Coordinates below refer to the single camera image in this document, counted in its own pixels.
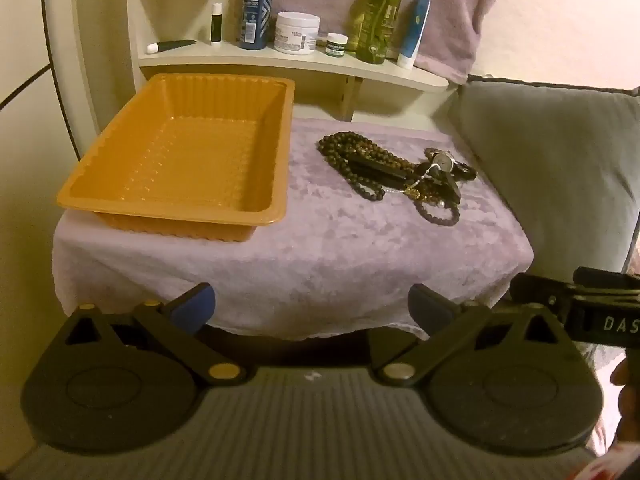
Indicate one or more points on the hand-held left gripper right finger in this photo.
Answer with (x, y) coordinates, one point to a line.
(429, 306)

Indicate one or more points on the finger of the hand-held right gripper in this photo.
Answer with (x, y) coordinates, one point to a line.
(605, 280)
(542, 292)

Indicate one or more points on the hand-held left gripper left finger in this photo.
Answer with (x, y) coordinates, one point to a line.
(192, 306)

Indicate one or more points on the black wristwatch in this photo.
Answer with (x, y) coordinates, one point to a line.
(380, 170)

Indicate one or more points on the orange plastic tray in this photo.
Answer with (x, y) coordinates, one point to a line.
(175, 160)

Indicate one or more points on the person's right hand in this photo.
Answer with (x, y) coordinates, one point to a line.
(628, 372)

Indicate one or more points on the lavender table towel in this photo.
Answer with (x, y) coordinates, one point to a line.
(325, 255)

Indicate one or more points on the grey cushion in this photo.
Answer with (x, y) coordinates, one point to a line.
(550, 160)

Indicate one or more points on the red and white printed object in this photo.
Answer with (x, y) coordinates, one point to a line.
(615, 470)

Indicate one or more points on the black tube with white cap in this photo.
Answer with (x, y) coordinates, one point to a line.
(172, 45)

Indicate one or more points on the white corner shelf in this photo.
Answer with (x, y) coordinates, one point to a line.
(300, 62)

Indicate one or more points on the small green-label jar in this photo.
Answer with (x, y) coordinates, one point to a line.
(336, 46)

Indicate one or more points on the blue and white tube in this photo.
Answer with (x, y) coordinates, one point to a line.
(415, 30)

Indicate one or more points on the lavender hanging towel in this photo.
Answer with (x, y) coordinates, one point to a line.
(450, 25)

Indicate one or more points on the white lip balm stick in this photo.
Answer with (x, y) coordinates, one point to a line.
(216, 25)

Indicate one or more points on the green oil spray bottle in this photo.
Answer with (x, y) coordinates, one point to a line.
(375, 25)

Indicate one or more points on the white cream jar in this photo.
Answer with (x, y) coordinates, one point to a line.
(296, 35)

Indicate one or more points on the blue spray bottle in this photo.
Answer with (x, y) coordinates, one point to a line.
(256, 15)

